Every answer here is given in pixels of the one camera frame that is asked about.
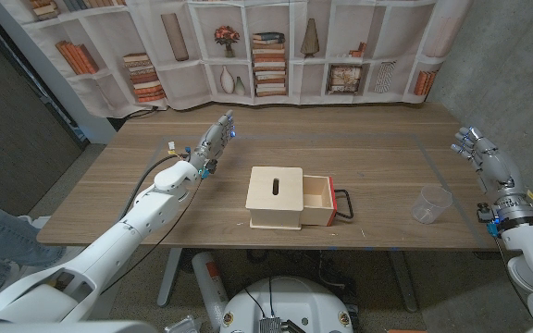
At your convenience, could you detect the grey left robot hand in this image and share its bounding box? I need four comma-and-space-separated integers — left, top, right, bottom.
187, 109, 237, 179

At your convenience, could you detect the wooden drawer with red front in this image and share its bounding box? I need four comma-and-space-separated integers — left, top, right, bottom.
301, 174, 339, 228

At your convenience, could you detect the dark door panel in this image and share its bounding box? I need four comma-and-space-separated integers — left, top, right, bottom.
0, 4, 90, 216

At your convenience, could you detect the white robot torso base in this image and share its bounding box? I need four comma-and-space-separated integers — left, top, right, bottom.
219, 276, 354, 333

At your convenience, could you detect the clear plastic measuring cup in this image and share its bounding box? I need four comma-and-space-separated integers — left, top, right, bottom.
410, 184, 453, 226

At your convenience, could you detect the white cylinder with orange label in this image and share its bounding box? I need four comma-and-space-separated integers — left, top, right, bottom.
191, 251, 230, 332

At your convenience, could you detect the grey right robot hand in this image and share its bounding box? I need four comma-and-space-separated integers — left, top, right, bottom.
449, 126, 533, 232

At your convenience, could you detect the wooden box with slot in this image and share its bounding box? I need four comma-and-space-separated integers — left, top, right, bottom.
245, 166, 305, 231

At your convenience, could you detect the grey metal bracket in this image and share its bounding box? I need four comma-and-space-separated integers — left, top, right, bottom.
163, 314, 203, 333

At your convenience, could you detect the silver finned heat sink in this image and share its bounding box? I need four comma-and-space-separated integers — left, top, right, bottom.
259, 316, 282, 333

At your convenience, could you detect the printed bookshelf backdrop cloth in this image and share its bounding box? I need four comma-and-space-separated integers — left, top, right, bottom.
0, 0, 474, 119

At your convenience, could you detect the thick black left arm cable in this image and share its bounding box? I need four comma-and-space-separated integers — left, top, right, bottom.
118, 152, 192, 221

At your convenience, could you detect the black cord drawer pull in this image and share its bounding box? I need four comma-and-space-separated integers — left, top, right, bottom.
333, 188, 355, 220

